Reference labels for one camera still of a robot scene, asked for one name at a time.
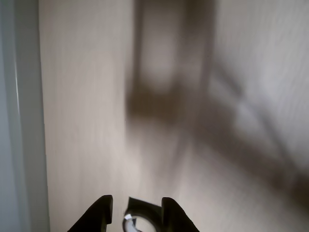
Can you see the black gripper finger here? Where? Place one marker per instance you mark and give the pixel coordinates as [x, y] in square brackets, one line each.
[176, 217]
[94, 217]

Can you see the black tape roll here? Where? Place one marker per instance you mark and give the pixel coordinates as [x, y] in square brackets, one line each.
[142, 210]

